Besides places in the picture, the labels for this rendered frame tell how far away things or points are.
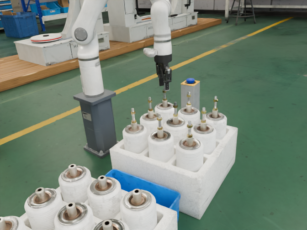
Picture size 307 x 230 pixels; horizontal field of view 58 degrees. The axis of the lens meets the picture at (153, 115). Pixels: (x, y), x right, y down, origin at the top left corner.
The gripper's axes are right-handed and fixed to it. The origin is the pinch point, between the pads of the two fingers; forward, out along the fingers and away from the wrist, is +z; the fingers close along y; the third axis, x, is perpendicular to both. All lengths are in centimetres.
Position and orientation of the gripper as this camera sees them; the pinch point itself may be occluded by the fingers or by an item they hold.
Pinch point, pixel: (163, 85)
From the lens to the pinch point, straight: 122.3
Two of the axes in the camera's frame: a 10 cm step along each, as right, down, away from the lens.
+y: -3.0, -4.0, 8.6
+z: 0.5, 9.0, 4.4
